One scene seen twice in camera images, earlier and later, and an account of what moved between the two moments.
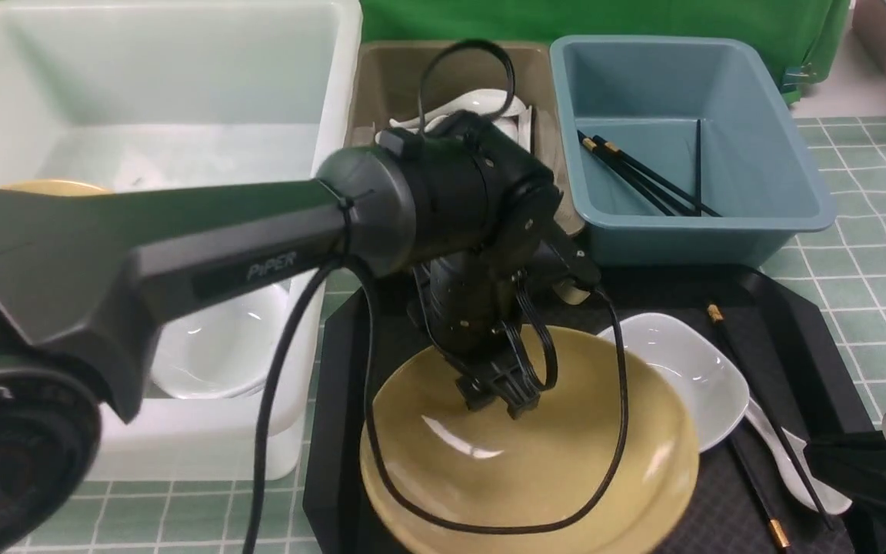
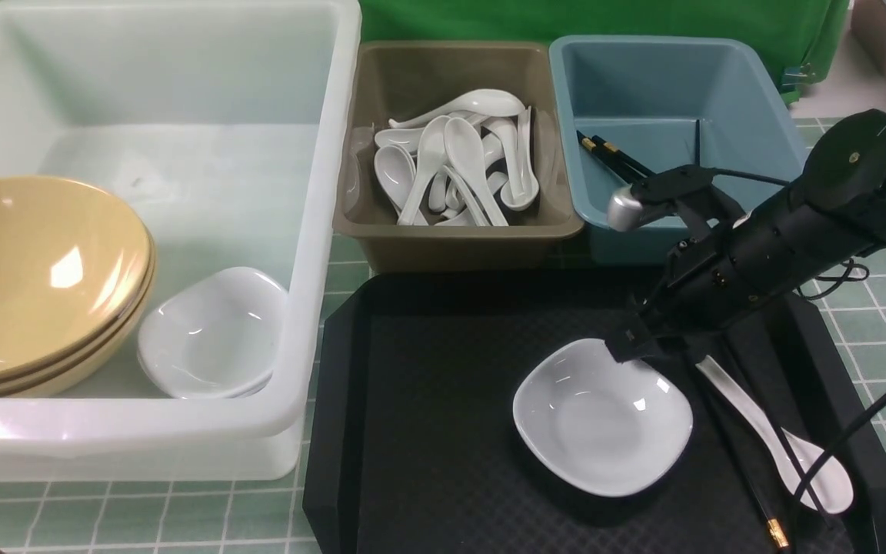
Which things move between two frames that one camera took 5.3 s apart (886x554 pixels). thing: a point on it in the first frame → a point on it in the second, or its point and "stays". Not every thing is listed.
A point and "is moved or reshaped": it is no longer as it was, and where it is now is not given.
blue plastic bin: x=678 y=151 stays
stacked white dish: x=221 y=348 stays
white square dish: x=719 y=397 → x=601 y=426
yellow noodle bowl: x=606 y=465 is moved or reshaped
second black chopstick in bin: x=612 y=149 stays
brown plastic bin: x=397 y=80 stays
